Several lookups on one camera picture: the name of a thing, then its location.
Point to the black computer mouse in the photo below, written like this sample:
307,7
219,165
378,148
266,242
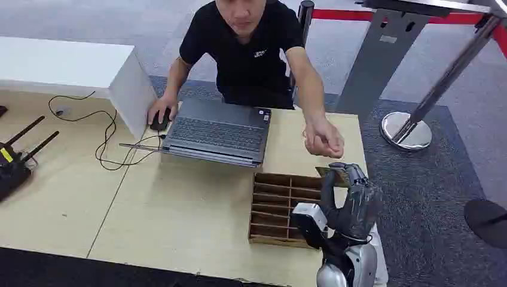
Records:
161,125

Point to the grey metal stand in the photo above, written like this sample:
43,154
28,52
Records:
376,67

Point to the chrome stanchion post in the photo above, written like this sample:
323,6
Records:
406,132

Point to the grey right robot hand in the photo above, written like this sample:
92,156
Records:
358,210

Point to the person's right hand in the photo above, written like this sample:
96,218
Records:
160,107

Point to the black chair frame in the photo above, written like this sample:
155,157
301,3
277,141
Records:
305,16

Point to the red barrier belt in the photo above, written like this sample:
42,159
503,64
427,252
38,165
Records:
348,15

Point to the grey laptop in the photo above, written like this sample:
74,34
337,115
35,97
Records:
218,134

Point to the white desk shelf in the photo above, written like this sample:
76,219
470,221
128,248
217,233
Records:
59,63

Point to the black round base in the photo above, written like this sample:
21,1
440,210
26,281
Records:
487,222

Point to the brown printed card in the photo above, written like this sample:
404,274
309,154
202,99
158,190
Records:
341,178

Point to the black router with antennas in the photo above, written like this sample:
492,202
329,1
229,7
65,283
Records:
12,174

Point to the person's left hand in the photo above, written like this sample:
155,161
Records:
323,138

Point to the person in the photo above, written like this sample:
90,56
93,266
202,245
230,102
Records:
245,59

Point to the black object at desk edge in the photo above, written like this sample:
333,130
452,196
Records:
2,111

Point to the grey desk grommet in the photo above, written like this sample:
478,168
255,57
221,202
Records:
62,112

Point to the pale grey card reader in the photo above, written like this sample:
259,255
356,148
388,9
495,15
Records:
380,257

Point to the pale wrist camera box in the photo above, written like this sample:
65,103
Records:
311,216

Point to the wooden card box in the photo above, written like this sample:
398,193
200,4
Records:
273,198

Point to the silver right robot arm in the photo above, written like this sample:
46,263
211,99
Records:
364,261

